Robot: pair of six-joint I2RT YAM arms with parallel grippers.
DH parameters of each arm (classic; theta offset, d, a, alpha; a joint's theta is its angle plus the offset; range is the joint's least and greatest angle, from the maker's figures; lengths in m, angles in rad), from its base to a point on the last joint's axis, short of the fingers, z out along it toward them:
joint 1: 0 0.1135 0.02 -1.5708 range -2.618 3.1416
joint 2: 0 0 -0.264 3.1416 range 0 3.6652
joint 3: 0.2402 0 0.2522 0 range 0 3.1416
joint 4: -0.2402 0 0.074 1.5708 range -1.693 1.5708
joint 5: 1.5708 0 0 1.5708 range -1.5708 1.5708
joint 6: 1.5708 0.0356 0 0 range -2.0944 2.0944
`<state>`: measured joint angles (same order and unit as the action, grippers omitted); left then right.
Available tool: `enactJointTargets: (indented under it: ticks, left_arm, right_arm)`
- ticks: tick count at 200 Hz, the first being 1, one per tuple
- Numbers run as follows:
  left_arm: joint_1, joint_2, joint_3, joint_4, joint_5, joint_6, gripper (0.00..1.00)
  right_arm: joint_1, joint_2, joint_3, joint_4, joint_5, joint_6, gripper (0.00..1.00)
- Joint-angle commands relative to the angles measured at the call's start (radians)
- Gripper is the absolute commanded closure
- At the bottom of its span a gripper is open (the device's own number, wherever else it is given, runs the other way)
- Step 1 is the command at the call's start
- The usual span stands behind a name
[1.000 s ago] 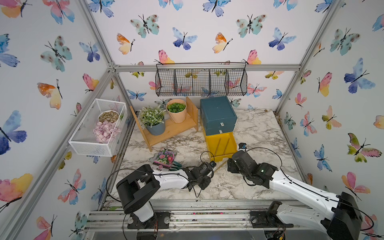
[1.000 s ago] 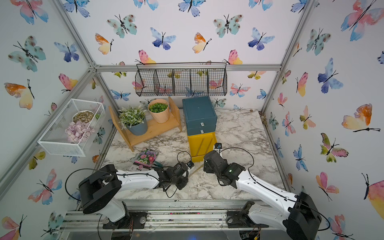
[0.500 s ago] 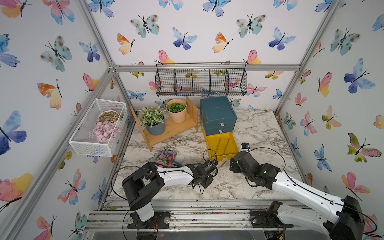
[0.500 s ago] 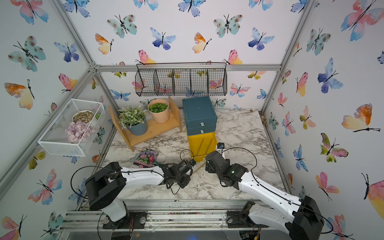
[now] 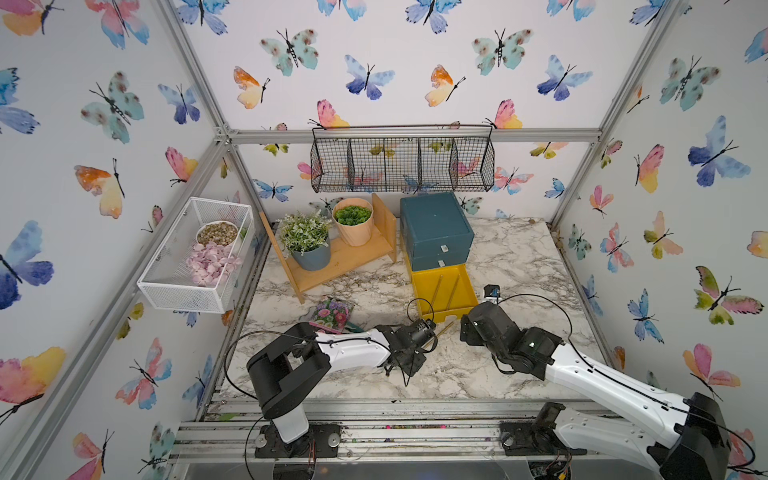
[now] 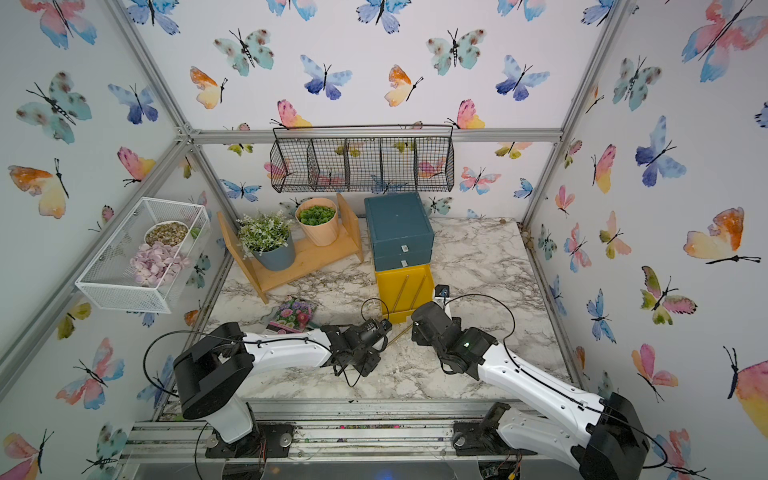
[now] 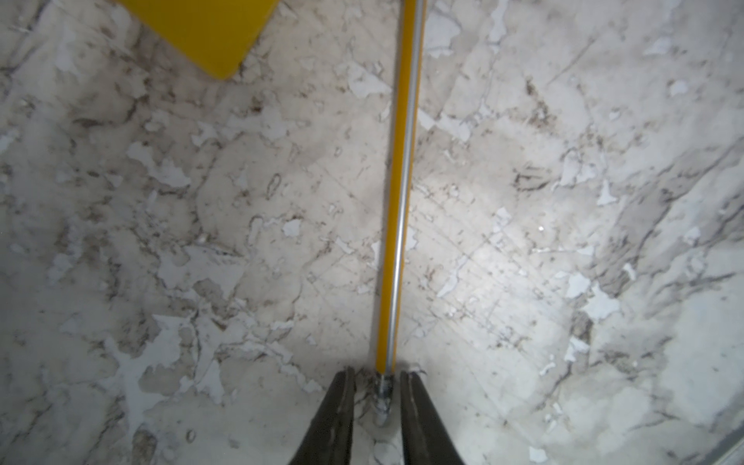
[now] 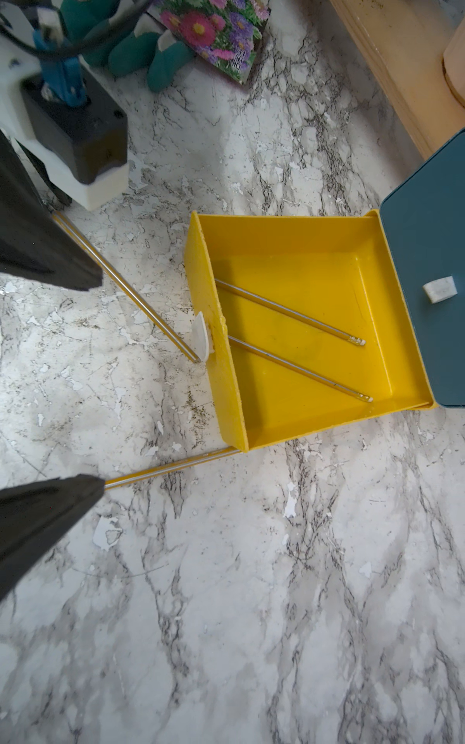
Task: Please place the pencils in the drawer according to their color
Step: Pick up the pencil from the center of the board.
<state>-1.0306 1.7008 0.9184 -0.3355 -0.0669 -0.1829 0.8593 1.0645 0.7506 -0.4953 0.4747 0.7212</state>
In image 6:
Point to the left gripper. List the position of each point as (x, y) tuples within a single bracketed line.
[(374, 363)]

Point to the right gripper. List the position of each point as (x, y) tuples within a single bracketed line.
[(416, 336)]

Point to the yellow bottom drawer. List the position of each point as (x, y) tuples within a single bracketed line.
[(422, 291)]

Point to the teal top drawer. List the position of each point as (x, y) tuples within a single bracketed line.
[(421, 245)]

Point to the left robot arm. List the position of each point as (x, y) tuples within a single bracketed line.
[(210, 372)]

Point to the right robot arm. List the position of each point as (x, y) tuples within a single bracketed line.
[(601, 438)]

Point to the teal drawer cabinet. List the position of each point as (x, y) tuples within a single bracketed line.
[(396, 216)]

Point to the wooden shelf stand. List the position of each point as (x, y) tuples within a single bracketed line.
[(309, 257)]

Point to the peach pot green plant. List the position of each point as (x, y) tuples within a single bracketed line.
[(319, 220)]

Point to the blue pot white-flowered plant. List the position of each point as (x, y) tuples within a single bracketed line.
[(268, 239)]

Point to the bowl of pebbles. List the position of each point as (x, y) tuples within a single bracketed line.
[(168, 233)]

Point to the pink artificial flowers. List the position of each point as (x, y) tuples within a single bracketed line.
[(157, 265)]

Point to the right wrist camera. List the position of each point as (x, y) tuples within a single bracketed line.
[(442, 291)]

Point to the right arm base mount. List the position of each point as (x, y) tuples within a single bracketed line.
[(482, 438)]

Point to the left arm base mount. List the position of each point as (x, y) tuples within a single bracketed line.
[(268, 440)]

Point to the black wire wall basket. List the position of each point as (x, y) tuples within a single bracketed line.
[(377, 159)]

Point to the white mesh wall basket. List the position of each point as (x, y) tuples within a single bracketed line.
[(108, 280)]

